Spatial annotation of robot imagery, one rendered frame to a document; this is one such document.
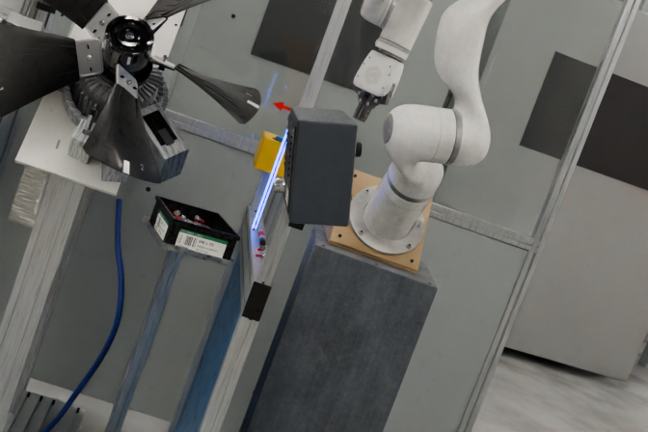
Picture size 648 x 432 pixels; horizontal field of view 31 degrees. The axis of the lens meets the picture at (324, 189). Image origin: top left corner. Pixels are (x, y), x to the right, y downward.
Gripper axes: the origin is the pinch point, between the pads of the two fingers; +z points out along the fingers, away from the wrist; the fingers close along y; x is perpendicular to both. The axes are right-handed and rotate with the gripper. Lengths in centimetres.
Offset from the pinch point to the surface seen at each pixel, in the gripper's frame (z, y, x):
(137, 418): 123, -67, 55
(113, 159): 34, -24, -46
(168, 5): -3, -50, -26
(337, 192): 14, 47, -62
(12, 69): 26, -54, -59
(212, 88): 10.3, -26.3, -24.0
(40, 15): 16, -107, -15
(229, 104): 12.0, -20.5, -22.7
